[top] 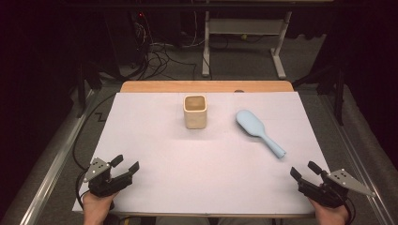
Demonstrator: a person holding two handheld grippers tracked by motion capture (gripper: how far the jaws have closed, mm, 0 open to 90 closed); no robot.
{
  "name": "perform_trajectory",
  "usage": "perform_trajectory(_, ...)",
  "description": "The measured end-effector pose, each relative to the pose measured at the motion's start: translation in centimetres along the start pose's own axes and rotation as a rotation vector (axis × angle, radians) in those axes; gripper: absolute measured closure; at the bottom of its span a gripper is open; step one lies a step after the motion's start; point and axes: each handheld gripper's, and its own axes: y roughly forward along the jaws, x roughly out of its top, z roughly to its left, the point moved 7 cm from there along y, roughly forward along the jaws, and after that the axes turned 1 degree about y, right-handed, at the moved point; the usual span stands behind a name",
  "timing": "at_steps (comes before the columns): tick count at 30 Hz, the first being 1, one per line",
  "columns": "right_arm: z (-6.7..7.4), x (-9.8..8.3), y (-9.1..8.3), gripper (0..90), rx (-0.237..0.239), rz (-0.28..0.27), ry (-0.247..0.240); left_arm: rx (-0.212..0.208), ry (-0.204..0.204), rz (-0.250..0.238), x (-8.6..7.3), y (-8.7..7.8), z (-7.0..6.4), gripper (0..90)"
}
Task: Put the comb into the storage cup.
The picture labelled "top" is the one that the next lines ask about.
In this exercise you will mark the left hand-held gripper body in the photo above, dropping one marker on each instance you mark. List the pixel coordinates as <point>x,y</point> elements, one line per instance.
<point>103,184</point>

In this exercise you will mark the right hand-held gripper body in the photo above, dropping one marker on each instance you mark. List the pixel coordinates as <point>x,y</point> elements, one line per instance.
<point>328,193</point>

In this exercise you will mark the light blue hairbrush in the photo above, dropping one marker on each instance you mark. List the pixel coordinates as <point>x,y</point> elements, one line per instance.
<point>252,123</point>

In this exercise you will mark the beige square cup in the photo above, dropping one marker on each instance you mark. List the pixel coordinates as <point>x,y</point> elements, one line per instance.
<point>195,118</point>

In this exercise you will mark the person's right hand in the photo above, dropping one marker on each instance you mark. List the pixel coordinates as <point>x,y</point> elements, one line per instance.
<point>333,217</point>

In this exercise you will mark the person's left hand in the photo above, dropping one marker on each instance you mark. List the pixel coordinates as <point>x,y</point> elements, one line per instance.
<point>95,209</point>

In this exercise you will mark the black metal stand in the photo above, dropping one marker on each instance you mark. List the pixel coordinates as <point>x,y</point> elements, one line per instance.
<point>338,93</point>
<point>82,90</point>

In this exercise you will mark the dark computer tower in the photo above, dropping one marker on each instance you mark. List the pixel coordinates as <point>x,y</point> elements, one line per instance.
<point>125,37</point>

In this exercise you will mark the aluminium rail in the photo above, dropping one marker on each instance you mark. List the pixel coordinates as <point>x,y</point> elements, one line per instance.
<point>53,168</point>
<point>359,168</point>

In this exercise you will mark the white metal desk frame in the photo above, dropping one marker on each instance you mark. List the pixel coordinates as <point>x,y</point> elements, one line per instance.
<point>244,26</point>

